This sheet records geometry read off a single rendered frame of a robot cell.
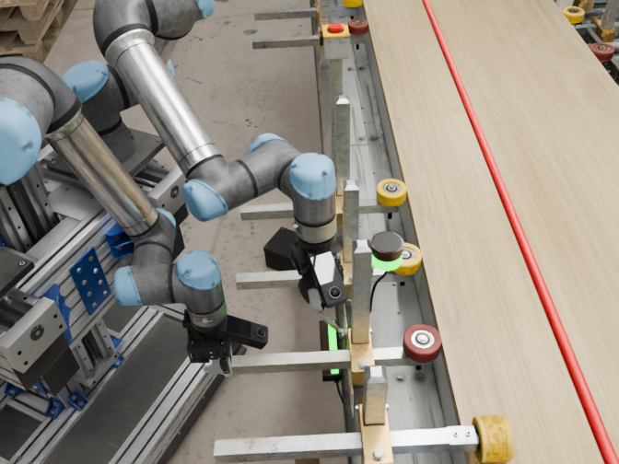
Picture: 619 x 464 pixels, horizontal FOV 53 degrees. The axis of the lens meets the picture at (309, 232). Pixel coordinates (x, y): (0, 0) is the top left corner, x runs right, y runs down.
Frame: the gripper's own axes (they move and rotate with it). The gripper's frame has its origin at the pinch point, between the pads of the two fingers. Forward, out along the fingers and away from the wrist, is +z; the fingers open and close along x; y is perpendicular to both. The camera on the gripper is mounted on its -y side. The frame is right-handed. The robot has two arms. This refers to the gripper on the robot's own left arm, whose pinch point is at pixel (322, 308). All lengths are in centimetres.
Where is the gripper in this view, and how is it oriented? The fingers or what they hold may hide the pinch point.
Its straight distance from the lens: 126.3
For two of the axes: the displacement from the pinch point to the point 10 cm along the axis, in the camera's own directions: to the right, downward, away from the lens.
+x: -9.3, 2.9, -2.5
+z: 0.4, 7.2, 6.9
